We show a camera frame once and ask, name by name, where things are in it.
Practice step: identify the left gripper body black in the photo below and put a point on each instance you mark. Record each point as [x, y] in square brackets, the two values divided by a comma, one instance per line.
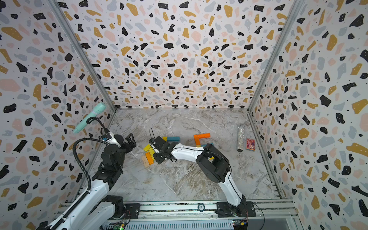
[123, 151]

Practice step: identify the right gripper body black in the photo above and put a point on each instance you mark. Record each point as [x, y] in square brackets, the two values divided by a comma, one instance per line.
[159, 157]

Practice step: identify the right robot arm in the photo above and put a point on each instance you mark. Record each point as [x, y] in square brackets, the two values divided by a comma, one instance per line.
[215, 166]

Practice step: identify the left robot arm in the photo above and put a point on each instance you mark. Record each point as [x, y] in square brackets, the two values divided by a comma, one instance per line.
[86, 195]

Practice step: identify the orange block small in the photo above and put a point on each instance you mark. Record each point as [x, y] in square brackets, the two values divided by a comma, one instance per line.
[149, 158]

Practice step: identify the beige wooden block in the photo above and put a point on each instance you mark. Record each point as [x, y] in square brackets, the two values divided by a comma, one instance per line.
[145, 161]

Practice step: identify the mint green microphone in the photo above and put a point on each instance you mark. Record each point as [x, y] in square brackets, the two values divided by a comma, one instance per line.
[97, 110]

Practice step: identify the glitter tube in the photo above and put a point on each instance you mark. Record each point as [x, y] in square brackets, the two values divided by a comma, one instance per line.
[240, 139]

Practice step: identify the pink card box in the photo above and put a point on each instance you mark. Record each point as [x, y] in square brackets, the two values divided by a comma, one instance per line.
[250, 144]

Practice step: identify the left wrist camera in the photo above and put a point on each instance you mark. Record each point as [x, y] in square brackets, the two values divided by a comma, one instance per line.
[109, 138]

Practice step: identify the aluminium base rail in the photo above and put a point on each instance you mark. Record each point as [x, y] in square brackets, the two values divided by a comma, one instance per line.
[187, 215]

